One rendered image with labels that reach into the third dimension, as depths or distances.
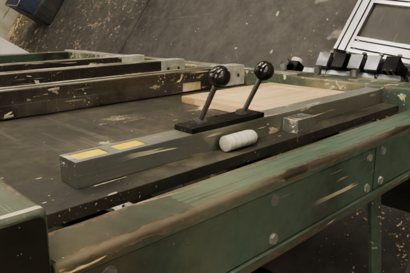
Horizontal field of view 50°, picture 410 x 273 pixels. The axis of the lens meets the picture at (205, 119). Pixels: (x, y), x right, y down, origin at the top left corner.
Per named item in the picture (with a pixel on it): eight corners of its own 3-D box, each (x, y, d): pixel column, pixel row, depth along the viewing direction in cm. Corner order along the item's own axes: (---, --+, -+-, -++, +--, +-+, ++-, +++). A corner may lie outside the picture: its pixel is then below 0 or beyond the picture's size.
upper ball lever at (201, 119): (210, 132, 82) (238, 72, 75) (195, 136, 80) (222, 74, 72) (198, 119, 84) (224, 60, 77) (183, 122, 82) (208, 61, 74)
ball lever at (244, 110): (252, 122, 90) (281, 67, 83) (240, 125, 88) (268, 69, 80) (240, 110, 92) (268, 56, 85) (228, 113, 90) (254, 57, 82)
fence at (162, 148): (381, 102, 127) (382, 89, 126) (77, 189, 63) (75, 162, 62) (364, 100, 131) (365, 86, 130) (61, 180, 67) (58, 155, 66)
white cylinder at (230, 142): (230, 153, 80) (258, 145, 85) (230, 138, 79) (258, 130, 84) (218, 150, 82) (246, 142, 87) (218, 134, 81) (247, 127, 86)
